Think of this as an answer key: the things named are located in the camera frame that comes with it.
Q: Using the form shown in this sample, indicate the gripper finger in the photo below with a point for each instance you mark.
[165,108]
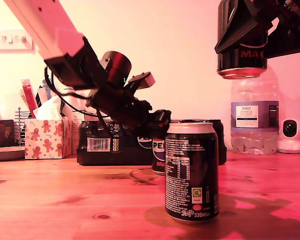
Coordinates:
[158,125]
[290,42]
[240,25]

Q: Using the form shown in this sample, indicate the black Pepsi Max can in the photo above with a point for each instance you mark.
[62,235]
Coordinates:
[242,62]
[190,162]
[158,155]

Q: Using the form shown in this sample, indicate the black Pepsi Max multipack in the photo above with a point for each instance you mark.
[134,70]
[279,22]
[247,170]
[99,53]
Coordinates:
[102,157]

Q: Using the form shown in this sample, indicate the white torn carton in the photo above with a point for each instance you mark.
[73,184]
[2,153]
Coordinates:
[76,125]

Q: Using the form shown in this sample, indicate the white insulated bottle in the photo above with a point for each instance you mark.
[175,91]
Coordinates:
[76,103]

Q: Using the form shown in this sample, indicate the large clear water bottle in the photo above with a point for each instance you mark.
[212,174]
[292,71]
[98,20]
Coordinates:
[255,140]

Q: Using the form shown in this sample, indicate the gingerbread print tissue box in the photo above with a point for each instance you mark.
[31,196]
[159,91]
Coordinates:
[48,140]

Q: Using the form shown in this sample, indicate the white paper tissue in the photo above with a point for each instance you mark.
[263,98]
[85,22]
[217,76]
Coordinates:
[48,110]

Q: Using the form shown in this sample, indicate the blue black straw bundle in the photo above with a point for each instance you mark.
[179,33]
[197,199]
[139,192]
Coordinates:
[41,96]

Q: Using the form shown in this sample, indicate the red and white packet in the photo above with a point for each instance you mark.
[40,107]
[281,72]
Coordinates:
[28,97]

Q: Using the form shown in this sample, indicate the grey plate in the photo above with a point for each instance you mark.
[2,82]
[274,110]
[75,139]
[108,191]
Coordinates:
[5,153]

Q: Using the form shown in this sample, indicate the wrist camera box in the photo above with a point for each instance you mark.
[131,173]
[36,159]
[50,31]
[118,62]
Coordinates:
[146,80]

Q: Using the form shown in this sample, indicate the small white round camera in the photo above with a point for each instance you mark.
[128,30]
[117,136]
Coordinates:
[290,135]

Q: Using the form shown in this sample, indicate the white wall switch plate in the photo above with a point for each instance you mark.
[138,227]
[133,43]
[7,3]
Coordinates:
[12,47]

